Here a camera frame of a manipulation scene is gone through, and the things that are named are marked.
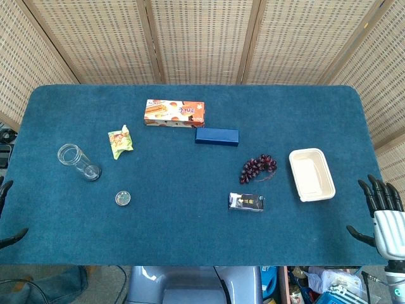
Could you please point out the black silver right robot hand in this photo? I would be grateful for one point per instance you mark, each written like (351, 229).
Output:
(390, 228)

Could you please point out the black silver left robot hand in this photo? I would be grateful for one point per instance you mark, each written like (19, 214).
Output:
(3, 190)

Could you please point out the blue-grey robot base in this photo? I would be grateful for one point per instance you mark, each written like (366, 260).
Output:
(193, 285)

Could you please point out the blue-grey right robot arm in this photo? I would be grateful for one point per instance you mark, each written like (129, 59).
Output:
(397, 282)

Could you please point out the clear glass jar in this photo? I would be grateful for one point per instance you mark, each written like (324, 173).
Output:
(79, 163)

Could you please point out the black device on floor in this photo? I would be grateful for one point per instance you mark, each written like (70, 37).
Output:
(4, 155)

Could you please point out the white plastic bag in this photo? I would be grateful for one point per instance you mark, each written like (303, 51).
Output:
(332, 280)

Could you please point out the blue white striped box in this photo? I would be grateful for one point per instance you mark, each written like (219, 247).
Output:
(341, 294)

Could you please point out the beige rectangular food tray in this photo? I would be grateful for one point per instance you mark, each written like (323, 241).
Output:
(311, 174)

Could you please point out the green snack packet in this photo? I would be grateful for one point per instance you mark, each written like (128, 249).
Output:
(121, 143)

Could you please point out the blue plastic container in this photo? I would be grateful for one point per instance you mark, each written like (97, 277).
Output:
(269, 280)

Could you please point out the purple grape bunch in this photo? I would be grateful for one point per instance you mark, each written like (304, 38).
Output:
(257, 168)

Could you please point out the small black white carton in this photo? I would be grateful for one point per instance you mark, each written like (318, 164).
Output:
(246, 202)

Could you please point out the blue carpet table mat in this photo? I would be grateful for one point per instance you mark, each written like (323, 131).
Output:
(177, 180)

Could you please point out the orange cookie box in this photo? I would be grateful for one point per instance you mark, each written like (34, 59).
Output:
(174, 113)

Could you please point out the dark blue rectangular box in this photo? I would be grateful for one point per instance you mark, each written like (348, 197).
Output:
(217, 137)

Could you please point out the woven folding screen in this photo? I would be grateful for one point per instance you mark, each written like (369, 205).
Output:
(202, 38)

